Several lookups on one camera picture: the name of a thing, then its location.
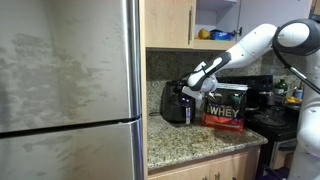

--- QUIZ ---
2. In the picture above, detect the black frying pan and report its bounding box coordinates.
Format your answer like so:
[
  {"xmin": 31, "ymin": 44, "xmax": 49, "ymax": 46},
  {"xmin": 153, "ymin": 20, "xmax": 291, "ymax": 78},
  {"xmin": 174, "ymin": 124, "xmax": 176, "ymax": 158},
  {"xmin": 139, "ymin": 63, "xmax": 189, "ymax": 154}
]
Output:
[{"xmin": 252, "ymin": 109, "xmax": 291, "ymax": 129}]

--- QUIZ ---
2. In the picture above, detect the tall wooden side panel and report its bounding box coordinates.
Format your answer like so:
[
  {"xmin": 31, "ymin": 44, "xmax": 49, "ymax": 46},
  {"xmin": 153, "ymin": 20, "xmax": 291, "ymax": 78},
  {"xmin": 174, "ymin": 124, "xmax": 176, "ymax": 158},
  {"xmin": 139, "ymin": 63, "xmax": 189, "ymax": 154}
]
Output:
[{"xmin": 138, "ymin": 0, "xmax": 150, "ymax": 180}]

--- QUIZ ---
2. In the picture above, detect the green glass bottle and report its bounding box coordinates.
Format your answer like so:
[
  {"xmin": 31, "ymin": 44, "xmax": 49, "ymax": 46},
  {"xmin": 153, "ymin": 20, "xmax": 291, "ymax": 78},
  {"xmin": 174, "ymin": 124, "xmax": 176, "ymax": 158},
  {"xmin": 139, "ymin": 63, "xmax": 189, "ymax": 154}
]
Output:
[{"xmin": 273, "ymin": 78, "xmax": 289, "ymax": 97}]

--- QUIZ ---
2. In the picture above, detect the stainless steel refrigerator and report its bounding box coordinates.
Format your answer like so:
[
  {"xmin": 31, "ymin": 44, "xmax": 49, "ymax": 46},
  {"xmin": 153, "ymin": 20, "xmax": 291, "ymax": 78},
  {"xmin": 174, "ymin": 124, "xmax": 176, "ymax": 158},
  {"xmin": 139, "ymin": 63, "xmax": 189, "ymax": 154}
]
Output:
[{"xmin": 0, "ymin": 0, "xmax": 145, "ymax": 180}]

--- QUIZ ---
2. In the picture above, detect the black air fryer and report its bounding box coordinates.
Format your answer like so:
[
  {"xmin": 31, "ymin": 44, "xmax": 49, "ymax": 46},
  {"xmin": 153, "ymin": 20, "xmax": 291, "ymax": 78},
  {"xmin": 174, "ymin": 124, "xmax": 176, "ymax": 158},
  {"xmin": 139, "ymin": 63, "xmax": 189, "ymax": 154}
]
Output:
[{"xmin": 159, "ymin": 79, "xmax": 197, "ymax": 125}]

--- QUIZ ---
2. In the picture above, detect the white cabinet door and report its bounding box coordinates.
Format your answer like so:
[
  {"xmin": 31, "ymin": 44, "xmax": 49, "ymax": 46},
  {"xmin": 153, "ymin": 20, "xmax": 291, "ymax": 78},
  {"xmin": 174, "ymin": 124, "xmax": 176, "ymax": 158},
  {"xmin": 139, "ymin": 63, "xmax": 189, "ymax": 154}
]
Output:
[{"xmin": 234, "ymin": 0, "xmax": 313, "ymax": 43}]

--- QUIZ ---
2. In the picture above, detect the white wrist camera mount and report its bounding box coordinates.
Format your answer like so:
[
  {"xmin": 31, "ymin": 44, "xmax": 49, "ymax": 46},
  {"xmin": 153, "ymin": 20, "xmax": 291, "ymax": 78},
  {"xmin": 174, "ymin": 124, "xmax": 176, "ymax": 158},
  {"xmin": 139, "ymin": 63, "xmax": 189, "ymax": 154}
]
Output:
[{"xmin": 181, "ymin": 85, "xmax": 204, "ymax": 101}]

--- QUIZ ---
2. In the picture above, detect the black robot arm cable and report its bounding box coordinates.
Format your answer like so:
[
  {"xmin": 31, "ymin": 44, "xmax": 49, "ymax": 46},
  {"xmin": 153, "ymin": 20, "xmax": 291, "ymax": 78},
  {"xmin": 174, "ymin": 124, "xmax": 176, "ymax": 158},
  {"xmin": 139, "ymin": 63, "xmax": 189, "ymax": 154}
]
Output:
[{"xmin": 271, "ymin": 35, "xmax": 320, "ymax": 95}]

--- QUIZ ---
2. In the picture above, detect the metal cabinet handle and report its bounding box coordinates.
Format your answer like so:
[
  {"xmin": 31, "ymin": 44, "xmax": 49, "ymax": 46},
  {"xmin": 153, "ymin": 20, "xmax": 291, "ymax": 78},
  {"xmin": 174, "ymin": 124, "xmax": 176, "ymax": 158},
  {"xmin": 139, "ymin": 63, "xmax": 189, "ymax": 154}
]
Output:
[{"xmin": 187, "ymin": 5, "xmax": 195, "ymax": 46}]

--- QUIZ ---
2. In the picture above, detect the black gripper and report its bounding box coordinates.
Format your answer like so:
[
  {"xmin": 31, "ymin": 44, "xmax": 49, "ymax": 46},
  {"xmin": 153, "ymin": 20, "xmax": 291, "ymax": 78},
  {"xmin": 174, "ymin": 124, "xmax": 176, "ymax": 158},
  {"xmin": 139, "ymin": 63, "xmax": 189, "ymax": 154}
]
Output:
[{"xmin": 172, "ymin": 79, "xmax": 190, "ymax": 95}]

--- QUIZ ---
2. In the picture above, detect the wooden upper cabinet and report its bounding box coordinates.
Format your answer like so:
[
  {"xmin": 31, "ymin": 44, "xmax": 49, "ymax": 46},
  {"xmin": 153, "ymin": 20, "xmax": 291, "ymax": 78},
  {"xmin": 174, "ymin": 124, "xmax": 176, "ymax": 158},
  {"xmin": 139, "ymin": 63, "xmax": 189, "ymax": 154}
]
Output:
[{"xmin": 143, "ymin": 0, "xmax": 242, "ymax": 52}]

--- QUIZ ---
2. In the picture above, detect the black red whey protein bag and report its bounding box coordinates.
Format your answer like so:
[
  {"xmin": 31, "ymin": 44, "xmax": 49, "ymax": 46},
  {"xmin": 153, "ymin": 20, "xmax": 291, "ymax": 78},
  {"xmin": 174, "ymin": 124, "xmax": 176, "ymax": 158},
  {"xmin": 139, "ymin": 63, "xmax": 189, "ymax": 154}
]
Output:
[{"xmin": 201, "ymin": 83, "xmax": 250, "ymax": 133}]

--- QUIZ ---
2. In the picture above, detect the yellow bag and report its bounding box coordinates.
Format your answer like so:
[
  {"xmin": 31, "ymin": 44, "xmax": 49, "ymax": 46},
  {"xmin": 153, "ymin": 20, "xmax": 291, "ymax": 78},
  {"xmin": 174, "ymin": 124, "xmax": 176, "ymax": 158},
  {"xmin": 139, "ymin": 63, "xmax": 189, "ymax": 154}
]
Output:
[{"xmin": 196, "ymin": 28, "xmax": 211, "ymax": 41}]

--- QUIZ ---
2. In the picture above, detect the wooden lower cabinet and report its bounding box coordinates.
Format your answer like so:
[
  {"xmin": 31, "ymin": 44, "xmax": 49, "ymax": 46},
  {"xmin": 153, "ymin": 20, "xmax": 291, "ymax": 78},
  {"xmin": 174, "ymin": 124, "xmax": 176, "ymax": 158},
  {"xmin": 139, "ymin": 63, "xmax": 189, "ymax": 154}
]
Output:
[{"xmin": 147, "ymin": 144, "xmax": 262, "ymax": 180}]

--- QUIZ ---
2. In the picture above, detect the blue fabric object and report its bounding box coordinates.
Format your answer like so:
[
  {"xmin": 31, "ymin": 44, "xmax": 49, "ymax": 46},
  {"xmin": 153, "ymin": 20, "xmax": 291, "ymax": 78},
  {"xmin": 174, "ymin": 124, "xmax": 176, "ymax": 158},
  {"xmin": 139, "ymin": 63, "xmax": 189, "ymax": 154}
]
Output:
[{"xmin": 262, "ymin": 165, "xmax": 292, "ymax": 180}]

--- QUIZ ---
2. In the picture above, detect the wooden cabinet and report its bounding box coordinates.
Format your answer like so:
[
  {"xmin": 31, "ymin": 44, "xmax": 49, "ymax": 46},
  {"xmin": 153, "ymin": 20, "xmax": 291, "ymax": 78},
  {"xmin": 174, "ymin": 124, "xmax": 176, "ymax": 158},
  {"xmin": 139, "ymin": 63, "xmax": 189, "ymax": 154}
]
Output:
[
  {"xmin": 143, "ymin": 0, "xmax": 242, "ymax": 52},
  {"xmin": 147, "ymin": 144, "xmax": 262, "ymax": 180}
]

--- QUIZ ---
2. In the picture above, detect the black stove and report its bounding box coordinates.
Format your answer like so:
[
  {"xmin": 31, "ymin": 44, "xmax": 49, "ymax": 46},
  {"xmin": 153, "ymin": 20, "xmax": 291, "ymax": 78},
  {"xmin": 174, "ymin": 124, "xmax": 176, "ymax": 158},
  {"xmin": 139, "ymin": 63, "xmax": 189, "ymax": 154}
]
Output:
[{"xmin": 216, "ymin": 74, "xmax": 302, "ymax": 168}]

